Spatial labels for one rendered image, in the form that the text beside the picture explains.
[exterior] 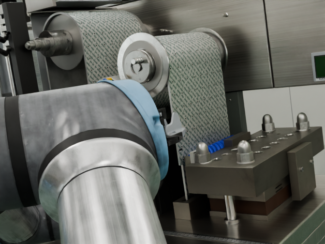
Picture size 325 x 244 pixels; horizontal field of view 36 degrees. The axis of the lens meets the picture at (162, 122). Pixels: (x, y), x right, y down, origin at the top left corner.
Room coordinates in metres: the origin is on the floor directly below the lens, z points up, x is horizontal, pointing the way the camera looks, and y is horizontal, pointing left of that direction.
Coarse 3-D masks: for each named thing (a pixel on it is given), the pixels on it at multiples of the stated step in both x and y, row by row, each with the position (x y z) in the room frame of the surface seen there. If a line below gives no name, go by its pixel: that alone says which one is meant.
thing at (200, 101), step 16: (192, 80) 1.16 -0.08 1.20; (208, 80) 1.22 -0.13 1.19; (176, 96) 1.10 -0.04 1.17; (192, 96) 1.16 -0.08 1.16; (208, 96) 1.21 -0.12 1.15; (224, 96) 1.27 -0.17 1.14; (192, 112) 1.15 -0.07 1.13; (208, 112) 1.20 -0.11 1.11; (224, 112) 1.26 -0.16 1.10; (192, 128) 1.14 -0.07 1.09; (208, 128) 1.20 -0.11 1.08; (224, 128) 1.26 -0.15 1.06; (176, 144) 1.09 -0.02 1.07; (192, 144) 1.14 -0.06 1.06; (208, 144) 1.19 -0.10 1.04
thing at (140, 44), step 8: (128, 48) 1.14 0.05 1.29; (136, 48) 1.13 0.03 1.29; (144, 48) 1.11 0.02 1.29; (152, 48) 1.10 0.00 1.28; (152, 56) 1.10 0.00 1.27; (160, 56) 1.09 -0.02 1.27; (160, 64) 1.09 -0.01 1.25; (160, 72) 1.09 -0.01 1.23; (152, 80) 1.11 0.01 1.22; (152, 88) 1.11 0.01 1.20
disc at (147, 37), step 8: (128, 40) 1.14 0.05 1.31; (136, 40) 1.13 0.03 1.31; (144, 40) 1.11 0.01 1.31; (152, 40) 1.10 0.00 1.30; (120, 48) 1.16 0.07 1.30; (160, 48) 1.09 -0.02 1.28; (120, 56) 1.16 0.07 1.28; (120, 64) 1.16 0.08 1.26; (168, 64) 1.08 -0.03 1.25; (120, 72) 1.16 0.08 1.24; (168, 72) 1.08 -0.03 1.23; (160, 80) 1.10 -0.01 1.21; (160, 88) 1.10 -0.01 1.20; (152, 96) 1.11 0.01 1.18
